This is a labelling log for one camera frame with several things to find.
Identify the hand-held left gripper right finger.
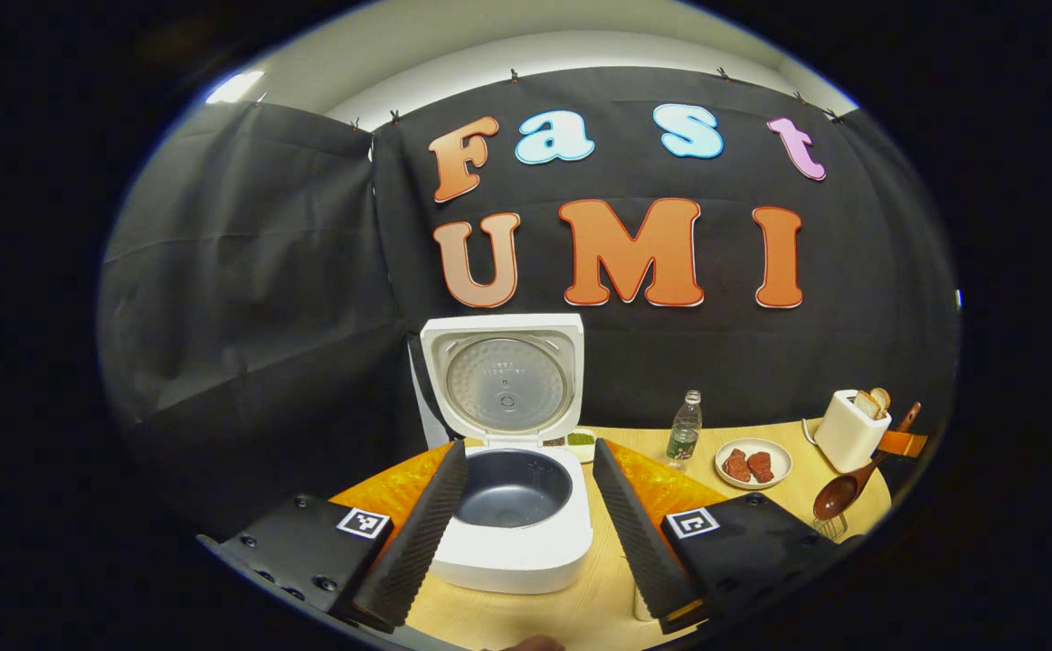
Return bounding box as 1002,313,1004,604
592,439,861,634

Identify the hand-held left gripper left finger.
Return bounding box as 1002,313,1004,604
198,439,470,634

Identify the brown wooden spoon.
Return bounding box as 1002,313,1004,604
812,401,924,523

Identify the white rice cooker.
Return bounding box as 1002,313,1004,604
419,313,595,595

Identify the white toaster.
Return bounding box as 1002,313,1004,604
813,389,894,475

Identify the clear plastic water bottle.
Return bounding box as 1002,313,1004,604
665,390,704,472

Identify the white seasoning tray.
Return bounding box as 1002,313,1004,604
542,427,598,464

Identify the white round plate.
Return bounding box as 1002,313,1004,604
714,438,793,491

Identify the black backdrop cloth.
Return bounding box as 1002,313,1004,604
96,65,961,543

